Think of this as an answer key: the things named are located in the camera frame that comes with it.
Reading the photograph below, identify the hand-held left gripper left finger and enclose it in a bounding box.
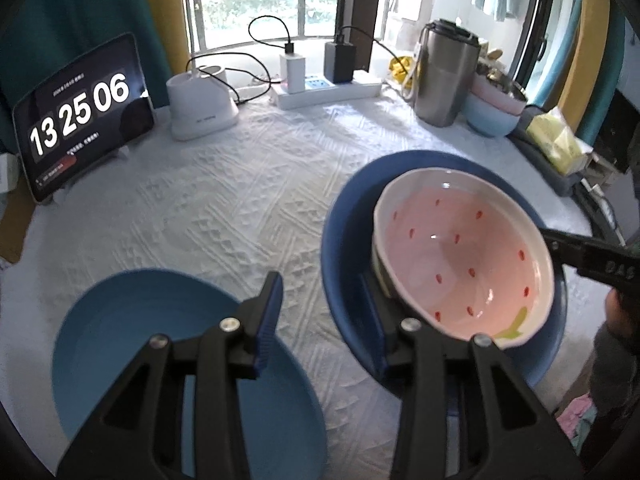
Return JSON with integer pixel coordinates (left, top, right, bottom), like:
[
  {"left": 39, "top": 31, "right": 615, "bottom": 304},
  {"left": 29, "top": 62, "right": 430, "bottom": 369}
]
[{"left": 57, "top": 271, "right": 284, "bottom": 480}]

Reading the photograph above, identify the black lamp cable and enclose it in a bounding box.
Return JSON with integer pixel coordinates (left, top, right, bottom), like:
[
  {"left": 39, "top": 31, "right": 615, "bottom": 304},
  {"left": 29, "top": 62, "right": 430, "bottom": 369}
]
[{"left": 186, "top": 49, "right": 282, "bottom": 107}]

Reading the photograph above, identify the white power strip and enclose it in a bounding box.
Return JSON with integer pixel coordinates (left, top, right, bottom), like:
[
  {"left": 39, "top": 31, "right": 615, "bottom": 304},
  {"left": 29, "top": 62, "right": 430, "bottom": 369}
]
[{"left": 269, "top": 72, "right": 382, "bottom": 110}]

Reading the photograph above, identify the white textured tablecloth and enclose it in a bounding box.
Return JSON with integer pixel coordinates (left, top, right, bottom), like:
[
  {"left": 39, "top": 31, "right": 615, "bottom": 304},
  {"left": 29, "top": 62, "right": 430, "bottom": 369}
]
[{"left": 0, "top": 82, "right": 617, "bottom": 480}]

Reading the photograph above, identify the black charger cable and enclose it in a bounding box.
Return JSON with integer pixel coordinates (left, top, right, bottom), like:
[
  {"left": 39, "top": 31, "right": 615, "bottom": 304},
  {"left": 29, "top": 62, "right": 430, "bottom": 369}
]
[
  {"left": 248, "top": 14, "right": 297, "bottom": 56},
  {"left": 334, "top": 24, "right": 417, "bottom": 97}
]

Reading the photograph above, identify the dark blue bowl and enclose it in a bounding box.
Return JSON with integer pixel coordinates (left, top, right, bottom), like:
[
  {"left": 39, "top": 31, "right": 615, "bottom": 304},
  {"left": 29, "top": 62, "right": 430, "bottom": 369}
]
[{"left": 320, "top": 149, "right": 569, "bottom": 404}]

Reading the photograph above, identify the small white card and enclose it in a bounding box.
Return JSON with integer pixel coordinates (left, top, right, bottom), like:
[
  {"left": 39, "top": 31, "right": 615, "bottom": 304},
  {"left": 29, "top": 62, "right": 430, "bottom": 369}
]
[{"left": 0, "top": 152, "right": 22, "bottom": 194}]

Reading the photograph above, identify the stainless steel tumbler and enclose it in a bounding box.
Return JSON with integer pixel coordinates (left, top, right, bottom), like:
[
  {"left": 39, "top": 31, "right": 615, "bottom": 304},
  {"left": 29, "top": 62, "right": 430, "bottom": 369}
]
[{"left": 412, "top": 18, "right": 482, "bottom": 128}]

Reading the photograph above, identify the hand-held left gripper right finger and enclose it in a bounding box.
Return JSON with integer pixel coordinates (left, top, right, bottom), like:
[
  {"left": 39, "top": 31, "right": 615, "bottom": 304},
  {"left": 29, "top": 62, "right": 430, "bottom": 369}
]
[{"left": 360, "top": 272, "right": 583, "bottom": 480}]

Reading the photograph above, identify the white charger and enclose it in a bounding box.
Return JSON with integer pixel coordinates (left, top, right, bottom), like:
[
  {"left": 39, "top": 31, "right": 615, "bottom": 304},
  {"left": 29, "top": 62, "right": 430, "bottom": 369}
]
[{"left": 278, "top": 53, "right": 306, "bottom": 95}]

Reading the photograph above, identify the teal curtain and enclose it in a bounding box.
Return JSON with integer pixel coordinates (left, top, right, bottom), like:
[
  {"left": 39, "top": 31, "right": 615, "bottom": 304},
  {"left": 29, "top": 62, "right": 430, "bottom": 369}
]
[
  {"left": 580, "top": 9, "right": 627, "bottom": 147},
  {"left": 0, "top": 0, "right": 174, "bottom": 154}
]

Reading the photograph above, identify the yellow packet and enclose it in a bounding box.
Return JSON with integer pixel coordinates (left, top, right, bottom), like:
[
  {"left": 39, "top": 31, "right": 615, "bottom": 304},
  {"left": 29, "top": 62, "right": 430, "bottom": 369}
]
[{"left": 389, "top": 54, "right": 419, "bottom": 84}]

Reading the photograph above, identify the black appliance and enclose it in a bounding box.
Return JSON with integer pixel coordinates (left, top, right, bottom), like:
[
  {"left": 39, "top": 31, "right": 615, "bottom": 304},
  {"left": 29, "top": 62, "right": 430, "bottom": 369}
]
[{"left": 606, "top": 86, "right": 640, "bottom": 172}]

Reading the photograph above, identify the small steel bowl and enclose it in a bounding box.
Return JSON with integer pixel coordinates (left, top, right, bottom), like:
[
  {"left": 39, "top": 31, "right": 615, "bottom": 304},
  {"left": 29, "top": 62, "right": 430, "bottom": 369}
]
[{"left": 477, "top": 67, "right": 526, "bottom": 101}]

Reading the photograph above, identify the balcony drying rack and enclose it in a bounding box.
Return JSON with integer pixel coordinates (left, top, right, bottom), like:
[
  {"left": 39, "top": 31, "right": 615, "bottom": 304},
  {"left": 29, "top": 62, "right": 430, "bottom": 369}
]
[{"left": 382, "top": 0, "right": 414, "bottom": 42}]

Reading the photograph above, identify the black charger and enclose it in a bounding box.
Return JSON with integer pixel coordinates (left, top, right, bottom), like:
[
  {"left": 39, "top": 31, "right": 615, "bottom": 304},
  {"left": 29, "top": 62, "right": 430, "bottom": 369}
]
[{"left": 323, "top": 41, "right": 357, "bottom": 85}]

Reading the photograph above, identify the person's right hand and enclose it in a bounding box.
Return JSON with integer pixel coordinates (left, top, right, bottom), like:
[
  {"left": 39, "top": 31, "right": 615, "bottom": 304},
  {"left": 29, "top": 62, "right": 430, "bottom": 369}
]
[{"left": 589, "top": 288, "right": 640, "bottom": 412}]

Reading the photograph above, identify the yellow curtain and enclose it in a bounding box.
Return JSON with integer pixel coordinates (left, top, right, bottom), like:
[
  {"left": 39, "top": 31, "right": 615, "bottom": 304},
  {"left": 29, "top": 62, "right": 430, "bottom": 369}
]
[
  {"left": 137, "top": 0, "right": 194, "bottom": 77},
  {"left": 559, "top": 0, "right": 609, "bottom": 132}
]

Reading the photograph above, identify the pink strawberry print bowl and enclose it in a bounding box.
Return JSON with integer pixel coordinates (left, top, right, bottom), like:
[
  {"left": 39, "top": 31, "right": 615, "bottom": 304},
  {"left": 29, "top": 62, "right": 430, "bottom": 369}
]
[{"left": 371, "top": 168, "right": 556, "bottom": 351}]

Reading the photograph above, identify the tablet showing clock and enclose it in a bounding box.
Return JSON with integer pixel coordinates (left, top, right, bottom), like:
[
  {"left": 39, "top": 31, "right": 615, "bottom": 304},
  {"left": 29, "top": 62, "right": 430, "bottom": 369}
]
[{"left": 12, "top": 32, "right": 155, "bottom": 205}]

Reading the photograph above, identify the pink patterned clothing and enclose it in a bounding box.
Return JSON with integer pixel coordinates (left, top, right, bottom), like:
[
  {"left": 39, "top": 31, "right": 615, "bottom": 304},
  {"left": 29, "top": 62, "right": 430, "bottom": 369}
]
[{"left": 554, "top": 391, "right": 597, "bottom": 457}]

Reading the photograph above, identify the small light blue bowl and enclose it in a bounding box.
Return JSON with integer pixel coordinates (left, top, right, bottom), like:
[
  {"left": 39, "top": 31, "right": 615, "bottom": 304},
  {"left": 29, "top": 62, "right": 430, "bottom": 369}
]
[{"left": 462, "top": 93, "right": 524, "bottom": 139}]

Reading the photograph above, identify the cardboard box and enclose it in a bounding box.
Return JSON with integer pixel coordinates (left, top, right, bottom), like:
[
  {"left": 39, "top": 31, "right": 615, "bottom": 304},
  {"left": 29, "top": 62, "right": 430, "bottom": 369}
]
[{"left": 0, "top": 179, "right": 37, "bottom": 264}]

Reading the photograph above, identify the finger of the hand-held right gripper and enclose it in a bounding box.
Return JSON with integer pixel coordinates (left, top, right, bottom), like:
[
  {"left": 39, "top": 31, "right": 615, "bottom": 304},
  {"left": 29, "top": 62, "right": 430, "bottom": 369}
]
[{"left": 538, "top": 228, "right": 601, "bottom": 274}]

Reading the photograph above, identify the large blue plate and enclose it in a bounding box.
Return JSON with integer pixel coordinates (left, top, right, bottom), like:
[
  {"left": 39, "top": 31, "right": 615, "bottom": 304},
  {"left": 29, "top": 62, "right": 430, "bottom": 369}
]
[{"left": 51, "top": 268, "right": 329, "bottom": 480}]

